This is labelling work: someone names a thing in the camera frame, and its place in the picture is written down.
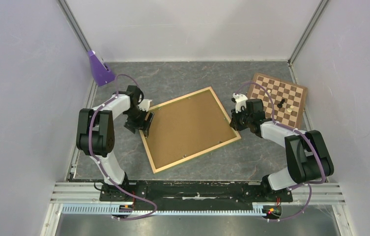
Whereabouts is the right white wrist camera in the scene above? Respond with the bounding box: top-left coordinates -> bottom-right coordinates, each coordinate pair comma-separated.
232,93 -> 248,113

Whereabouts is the wooden chessboard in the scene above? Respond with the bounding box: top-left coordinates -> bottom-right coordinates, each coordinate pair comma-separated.
247,73 -> 308,129

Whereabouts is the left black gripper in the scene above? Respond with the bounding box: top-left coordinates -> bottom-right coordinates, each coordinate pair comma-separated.
124,107 -> 154,136

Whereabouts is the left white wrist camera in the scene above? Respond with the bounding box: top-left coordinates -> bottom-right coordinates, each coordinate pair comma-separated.
138,99 -> 152,112

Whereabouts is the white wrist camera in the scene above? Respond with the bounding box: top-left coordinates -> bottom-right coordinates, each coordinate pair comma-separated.
138,99 -> 152,112
232,93 -> 248,113

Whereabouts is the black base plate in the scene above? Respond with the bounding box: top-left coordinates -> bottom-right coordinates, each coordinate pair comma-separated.
98,180 -> 293,211

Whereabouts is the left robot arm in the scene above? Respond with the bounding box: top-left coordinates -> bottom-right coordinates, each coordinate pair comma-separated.
76,85 -> 154,201

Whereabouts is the brown frame backing board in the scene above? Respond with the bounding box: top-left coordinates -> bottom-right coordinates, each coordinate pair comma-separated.
143,90 -> 238,170

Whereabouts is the black chess piece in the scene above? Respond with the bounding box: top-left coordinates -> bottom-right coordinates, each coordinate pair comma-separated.
277,99 -> 285,108

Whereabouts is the purple plastic stand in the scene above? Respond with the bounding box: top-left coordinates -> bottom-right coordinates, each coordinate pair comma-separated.
87,50 -> 115,87

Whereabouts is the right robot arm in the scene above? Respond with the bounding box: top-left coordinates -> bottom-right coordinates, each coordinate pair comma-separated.
229,94 -> 334,201

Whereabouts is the white slotted cable duct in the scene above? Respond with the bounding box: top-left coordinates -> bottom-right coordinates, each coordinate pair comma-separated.
61,204 -> 271,216

